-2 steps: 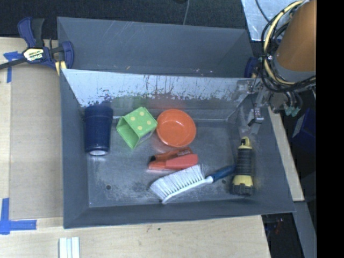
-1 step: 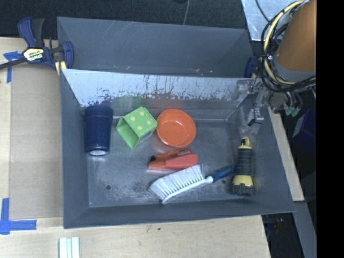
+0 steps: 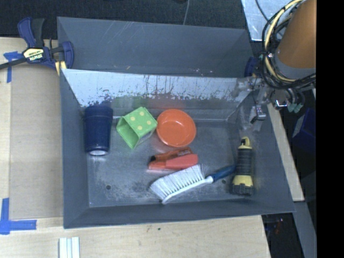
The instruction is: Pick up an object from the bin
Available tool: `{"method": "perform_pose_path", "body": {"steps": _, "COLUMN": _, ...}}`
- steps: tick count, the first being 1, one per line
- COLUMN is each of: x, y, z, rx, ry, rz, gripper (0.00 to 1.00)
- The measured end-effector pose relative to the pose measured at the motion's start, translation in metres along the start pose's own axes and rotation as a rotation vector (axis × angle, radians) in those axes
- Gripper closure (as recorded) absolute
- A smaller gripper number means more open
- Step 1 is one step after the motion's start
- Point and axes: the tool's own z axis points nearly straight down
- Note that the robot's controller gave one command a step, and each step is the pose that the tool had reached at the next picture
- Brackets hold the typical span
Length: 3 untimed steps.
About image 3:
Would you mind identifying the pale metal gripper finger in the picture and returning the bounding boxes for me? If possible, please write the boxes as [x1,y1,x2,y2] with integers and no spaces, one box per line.
[248,104,268,132]
[232,76,262,97]

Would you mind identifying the yellow and black flashlight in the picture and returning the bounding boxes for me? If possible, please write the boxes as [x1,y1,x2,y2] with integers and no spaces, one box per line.
[231,136,255,197]

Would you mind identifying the orange bowl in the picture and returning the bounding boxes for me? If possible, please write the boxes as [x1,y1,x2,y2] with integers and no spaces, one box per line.
[155,109,197,148]

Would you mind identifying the orange-red stapler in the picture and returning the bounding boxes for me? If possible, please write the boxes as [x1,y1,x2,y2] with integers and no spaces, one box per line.
[147,147,200,172]

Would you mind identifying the green cube cup yellow dots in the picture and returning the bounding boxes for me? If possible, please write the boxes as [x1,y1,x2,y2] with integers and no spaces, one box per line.
[116,106,159,151]

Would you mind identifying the grey metal bin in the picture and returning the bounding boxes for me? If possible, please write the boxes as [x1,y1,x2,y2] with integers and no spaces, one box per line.
[56,16,297,230]

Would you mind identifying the dark blue cup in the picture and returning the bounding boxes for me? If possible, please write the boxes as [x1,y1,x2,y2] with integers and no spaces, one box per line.
[84,105,114,156]

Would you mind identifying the white brush blue handle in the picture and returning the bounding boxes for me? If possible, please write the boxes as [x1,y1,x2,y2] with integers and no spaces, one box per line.
[148,163,238,205]

